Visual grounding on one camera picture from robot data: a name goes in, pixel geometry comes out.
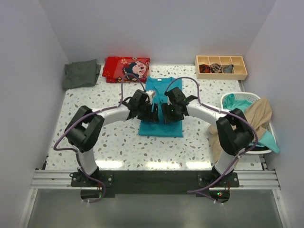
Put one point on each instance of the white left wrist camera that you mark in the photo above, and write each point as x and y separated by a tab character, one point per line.
151	94

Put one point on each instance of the red cartoon folded cloth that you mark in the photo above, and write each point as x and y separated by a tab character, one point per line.
116	67

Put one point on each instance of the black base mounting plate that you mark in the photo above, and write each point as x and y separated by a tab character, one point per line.
107	184

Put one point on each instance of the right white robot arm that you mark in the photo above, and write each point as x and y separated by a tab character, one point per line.
234	132

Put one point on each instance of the aluminium frame rail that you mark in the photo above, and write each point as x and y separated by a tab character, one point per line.
248	180

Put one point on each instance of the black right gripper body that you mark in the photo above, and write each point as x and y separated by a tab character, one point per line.
171	113

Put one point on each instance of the white plastic laundry basket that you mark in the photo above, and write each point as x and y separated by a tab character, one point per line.
247	97

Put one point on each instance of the beige t shirt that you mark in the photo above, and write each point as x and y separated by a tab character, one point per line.
258	114

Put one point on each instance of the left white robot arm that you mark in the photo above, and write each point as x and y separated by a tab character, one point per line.
84	129

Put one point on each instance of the patterned rolled sock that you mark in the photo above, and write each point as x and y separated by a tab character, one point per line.
216	68

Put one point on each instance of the teal t shirt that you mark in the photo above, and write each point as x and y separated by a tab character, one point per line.
237	103
160	129

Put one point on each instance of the orange black rolled sock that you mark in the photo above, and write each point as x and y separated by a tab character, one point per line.
203	68

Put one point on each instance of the wooden compartment box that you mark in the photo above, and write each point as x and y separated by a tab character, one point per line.
239	70

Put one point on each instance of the grey rolled sock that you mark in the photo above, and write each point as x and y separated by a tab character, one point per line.
228	69

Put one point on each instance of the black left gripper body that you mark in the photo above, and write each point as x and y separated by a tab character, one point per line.
145	113

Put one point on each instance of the folded grey t shirt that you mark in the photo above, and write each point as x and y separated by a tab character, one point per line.
81	74

